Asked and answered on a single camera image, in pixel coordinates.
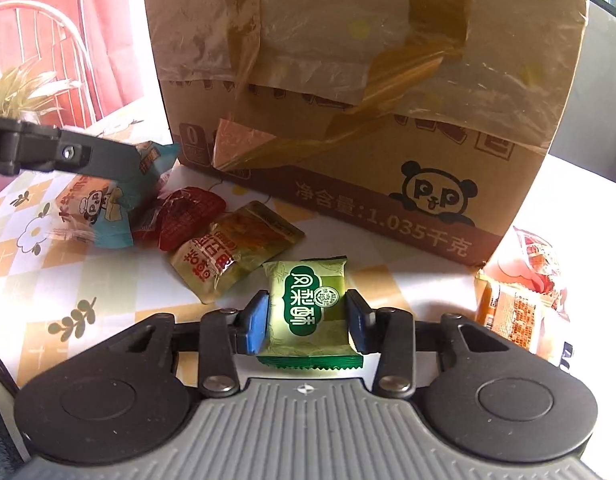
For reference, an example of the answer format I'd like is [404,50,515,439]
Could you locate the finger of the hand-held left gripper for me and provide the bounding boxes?
[0,115,141,181]

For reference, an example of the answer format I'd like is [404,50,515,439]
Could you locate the orange striped snack packet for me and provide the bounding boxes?
[474,270,574,361]

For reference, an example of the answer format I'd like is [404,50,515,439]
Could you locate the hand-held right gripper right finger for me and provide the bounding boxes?
[345,289,509,401]

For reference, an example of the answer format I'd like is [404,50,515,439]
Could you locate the teal panda snack packet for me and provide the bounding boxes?
[55,140,181,250]

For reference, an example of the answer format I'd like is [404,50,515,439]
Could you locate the small green snack packet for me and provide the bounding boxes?
[257,256,365,371]

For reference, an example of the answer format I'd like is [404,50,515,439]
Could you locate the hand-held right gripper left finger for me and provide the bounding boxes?
[116,290,271,400]

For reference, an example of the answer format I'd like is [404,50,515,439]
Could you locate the checked floral tablecloth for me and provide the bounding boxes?
[0,105,616,391]

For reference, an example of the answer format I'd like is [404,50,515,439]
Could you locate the printed red curtain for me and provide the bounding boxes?
[0,0,173,131]

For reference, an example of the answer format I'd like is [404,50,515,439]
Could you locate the red snack packet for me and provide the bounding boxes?
[132,186,227,252]

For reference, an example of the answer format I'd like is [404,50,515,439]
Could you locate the cardboard box with plastic liner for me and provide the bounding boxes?
[140,0,589,268]

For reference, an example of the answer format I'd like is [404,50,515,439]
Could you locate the yellow-green snack packet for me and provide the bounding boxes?
[170,201,306,305]

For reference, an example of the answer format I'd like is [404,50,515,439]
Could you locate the black cable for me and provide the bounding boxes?
[0,345,18,396]

